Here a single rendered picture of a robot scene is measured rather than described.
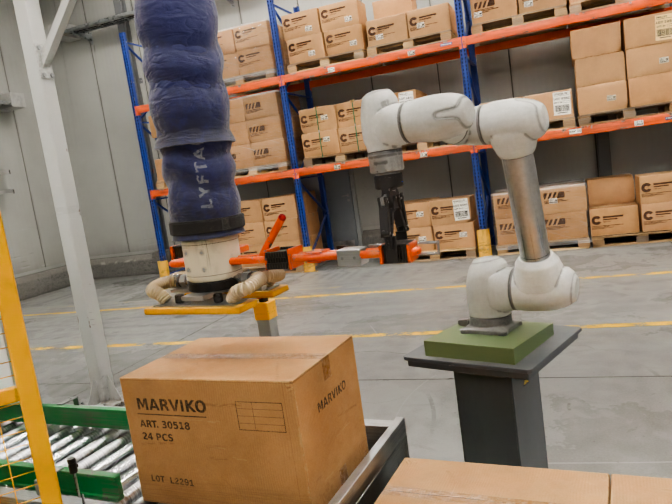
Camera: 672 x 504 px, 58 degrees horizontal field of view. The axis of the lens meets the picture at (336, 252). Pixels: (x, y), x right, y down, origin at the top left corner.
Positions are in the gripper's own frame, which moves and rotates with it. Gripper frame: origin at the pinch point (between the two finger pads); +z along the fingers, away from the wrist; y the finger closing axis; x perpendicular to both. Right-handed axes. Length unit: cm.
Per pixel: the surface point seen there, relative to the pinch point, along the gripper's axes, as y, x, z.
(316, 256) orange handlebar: 3.8, -22.4, -0.4
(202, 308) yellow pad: 16, -55, 10
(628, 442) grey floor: -150, 48, 124
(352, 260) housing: 3.7, -11.8, 1.4
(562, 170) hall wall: -843, -32, 22
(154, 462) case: 22, -78, 56
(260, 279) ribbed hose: 6.6, -39.9, 4.5
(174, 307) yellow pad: 15, -66, 10
